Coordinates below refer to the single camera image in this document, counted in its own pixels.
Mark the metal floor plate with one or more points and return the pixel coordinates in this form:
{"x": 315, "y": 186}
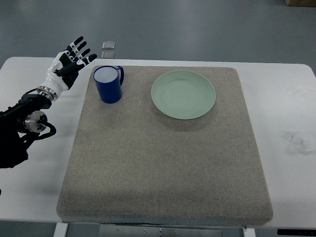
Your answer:
{"x": 108, "y": 45}
{"x": 108, "y": 54}

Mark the upper metal floor plate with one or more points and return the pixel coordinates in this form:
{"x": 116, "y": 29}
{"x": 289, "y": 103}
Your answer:
{"x": 108, "y": 45}

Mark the beige felt mat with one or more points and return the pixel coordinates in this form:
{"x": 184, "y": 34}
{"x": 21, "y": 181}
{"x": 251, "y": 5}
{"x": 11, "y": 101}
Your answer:
{"x": 132, "y": 164}

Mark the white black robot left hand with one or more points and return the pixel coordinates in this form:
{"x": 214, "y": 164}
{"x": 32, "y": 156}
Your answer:
{"x": 65, "y": 68}

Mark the cardboard box corner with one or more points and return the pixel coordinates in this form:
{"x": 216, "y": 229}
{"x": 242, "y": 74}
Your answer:
{"x": 301, "y": 3}

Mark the light green plate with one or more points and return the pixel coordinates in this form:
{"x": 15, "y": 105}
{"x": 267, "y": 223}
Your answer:
{"x": 183, "y": 94}

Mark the blue mug white inside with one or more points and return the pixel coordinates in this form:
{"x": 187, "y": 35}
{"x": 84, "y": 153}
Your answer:
{"x": 108, "y": 80}

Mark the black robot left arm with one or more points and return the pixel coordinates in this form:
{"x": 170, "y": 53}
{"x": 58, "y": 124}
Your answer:
{"x": 22, "y": 125}

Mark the metal table frame bracket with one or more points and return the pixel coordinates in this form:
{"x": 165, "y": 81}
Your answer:
{"x": 135, "y": 231}

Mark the black table control panel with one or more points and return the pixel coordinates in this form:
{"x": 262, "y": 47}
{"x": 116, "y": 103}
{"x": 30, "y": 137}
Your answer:
{"x": 296, "y": 232}

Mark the lower metal floor plate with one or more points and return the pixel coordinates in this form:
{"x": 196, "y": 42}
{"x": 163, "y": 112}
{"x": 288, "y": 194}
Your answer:
{"x": 108, "y": 54}

